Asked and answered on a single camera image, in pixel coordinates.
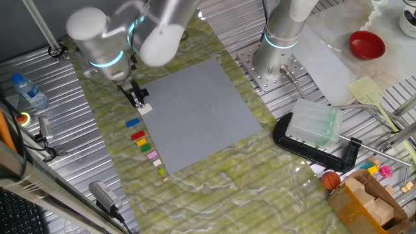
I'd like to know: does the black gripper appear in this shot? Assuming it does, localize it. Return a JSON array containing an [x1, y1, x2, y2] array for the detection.
[[116, 79, 148, 109]]

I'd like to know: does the white Lego plate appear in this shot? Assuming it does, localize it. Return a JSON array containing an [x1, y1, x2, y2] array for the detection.
[[136, 103, 153, 116]]

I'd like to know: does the large grey Lego baseplate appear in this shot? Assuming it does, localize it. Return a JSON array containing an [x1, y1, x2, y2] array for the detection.
[[140, 57, 263, 176]]

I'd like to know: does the clear water bottle blue cap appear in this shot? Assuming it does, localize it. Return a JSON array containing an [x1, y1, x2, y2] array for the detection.
[[11, 73, 50, 111]]

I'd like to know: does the red emergency stop button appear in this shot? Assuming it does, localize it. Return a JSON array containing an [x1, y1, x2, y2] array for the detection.
[[15, 112, 32, 128]]

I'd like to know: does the metal tripod pole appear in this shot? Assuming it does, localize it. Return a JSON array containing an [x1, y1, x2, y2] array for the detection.
[[21, 0, 69, 63]]

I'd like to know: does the orange pole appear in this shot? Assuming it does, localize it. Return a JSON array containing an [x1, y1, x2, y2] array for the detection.
[[0, 109, 17, 153]]

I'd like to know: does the green marble pattern mat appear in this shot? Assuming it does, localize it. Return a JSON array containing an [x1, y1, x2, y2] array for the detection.
[[63, 0, 344, 234]]

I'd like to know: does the black keyboard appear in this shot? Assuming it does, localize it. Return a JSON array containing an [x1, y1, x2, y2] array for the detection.
[[0, 187, 50, 234]]

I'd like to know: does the black C-clamp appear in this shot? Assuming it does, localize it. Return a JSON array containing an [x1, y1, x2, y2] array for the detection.
[[272, 112, 412, 174]]

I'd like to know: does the translucent plastic box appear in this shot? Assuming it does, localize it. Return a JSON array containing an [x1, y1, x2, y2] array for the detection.
[[285, 97, 345, 150]]

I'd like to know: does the small toy basketball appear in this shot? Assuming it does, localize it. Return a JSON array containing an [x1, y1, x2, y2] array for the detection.
[[320, 171, 342, 192]]

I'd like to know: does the pale yellow slotted spatula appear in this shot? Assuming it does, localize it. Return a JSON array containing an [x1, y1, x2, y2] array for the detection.
[[346, 76, 416, 165]]

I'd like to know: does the wooden block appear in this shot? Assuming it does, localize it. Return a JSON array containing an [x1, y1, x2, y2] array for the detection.
[[352, 187, 376, 209], [372, 198, 395, 226], [343, 177, 365, 193]]

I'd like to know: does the red bowl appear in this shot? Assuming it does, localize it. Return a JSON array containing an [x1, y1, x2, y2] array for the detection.
[[348, 31, 386, 61]]

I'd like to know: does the brown cardboard box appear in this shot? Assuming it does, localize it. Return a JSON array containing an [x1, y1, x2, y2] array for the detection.
[[327, 168, 414, 234]]

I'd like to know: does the pink toy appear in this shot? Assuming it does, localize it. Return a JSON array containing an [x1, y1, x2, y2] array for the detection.
[[378, 164, 395, 179]]

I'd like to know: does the white marble pattern mat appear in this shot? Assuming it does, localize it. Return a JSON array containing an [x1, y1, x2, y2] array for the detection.
[[292, 0, 416, 107]]

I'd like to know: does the aluminium profile bar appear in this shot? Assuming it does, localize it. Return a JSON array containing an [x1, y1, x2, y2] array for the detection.
[[391, 93, 416, 118], [378, 120, 416, 153]]

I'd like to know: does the white cup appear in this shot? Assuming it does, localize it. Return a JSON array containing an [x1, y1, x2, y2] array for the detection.
[[398, 3, 416, 39]]

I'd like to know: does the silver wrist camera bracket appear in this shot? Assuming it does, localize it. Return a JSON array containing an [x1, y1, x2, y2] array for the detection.
[[76, 47, 98, 78]]

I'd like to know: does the grey depth camera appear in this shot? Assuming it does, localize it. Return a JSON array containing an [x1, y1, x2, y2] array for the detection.
[[36, 116, 55, 143], [88, 180, 122, 215]]

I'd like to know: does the metal camera mount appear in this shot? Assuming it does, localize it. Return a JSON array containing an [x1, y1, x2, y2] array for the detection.
[[34, 133, 68, 163]]

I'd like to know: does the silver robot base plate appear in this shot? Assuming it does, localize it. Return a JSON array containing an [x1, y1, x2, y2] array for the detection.
[[236, 41, 308, 93]]

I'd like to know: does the aluminium frame rail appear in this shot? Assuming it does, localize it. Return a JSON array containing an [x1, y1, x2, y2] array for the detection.
[[0, 139, 129, 234]]

